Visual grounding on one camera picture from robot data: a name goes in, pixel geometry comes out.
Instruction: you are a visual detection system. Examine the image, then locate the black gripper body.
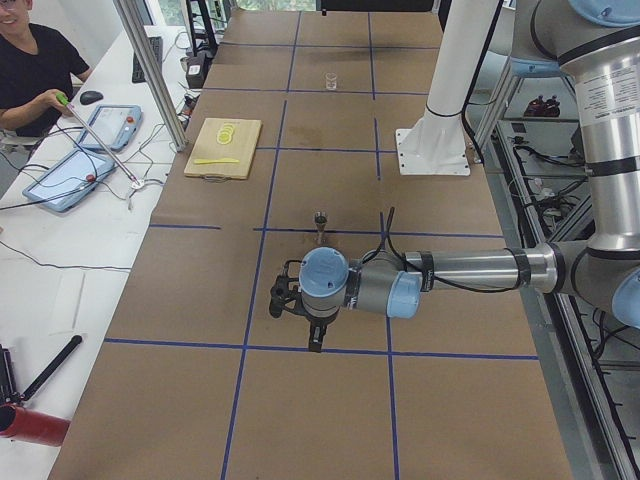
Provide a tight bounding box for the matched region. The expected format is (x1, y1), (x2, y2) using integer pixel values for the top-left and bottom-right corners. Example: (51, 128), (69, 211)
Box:
(270, 259), (333, 327)

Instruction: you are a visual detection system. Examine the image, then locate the steel jigger measuring cup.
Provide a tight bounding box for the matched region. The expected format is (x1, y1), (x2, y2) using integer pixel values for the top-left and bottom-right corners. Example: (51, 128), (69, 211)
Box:
(314, 211), (328, 246)

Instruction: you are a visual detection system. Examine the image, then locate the clear glass cup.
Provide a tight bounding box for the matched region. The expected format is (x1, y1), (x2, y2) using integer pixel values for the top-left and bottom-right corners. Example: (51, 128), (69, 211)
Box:
(325, 72), (337, 91)

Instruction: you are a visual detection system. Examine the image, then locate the front lemon slice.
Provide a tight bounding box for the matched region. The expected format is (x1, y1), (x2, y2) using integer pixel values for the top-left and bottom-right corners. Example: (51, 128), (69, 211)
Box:
(216, 132), (232, 145)

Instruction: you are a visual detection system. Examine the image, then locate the wooden cutting board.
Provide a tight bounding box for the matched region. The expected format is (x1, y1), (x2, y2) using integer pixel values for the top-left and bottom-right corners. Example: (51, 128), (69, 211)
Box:
(184, 118), (262, 180)

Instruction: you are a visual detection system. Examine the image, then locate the far teach pendant tablet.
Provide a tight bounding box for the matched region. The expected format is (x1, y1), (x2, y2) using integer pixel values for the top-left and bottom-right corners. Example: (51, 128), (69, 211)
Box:
(87, 105), (143, 153)

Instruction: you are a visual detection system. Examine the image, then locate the teach pendant tablet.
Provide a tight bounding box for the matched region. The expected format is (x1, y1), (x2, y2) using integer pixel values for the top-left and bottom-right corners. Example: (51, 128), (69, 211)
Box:
(22, 148), (116, 213)
(87, 105), (143, 153)

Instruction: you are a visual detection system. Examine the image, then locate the black box with label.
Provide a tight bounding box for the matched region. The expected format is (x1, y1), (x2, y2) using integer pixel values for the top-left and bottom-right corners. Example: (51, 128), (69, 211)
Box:
(185, 51), (213, 89)

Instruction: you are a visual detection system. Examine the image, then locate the near teach pendant tablet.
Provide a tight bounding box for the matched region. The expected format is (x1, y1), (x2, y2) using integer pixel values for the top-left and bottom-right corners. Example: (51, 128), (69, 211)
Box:
(22, 148), (116, 213)

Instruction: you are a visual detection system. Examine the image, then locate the red cylinder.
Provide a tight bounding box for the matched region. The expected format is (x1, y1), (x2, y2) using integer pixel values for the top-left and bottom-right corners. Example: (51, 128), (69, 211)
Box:
(1, 404), (70, 447)

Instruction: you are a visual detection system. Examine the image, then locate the black computer mouse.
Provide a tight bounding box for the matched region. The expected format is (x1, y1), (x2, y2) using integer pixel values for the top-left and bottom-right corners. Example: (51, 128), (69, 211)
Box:
(79, 90), (104, 106)

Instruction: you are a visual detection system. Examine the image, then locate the black keyboard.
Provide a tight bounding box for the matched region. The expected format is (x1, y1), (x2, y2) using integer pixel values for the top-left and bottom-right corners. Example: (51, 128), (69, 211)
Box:
(131, 35), (165, 84)

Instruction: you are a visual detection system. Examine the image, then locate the seated person black shirt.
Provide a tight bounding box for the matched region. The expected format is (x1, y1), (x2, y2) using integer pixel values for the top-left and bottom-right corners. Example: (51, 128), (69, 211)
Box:
(1, 1), (92, 137)

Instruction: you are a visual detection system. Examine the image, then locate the black camera cable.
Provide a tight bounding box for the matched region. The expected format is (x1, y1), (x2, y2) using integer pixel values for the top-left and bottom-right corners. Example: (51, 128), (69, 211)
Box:
(359, 207), (524, 294)

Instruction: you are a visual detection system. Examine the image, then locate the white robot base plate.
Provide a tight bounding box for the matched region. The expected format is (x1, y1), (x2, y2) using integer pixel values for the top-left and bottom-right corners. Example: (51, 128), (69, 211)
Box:
(396, 0), (502, 177)

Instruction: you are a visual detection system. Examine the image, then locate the aluminium frame post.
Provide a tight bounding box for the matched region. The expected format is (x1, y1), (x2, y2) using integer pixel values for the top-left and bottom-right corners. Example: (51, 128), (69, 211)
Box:
(113, 0), (187, 152)

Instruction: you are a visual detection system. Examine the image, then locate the green handled reacher grabber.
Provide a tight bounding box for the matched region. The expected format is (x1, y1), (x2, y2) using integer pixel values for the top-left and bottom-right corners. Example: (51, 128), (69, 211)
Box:
(55, 93), (165, 211)

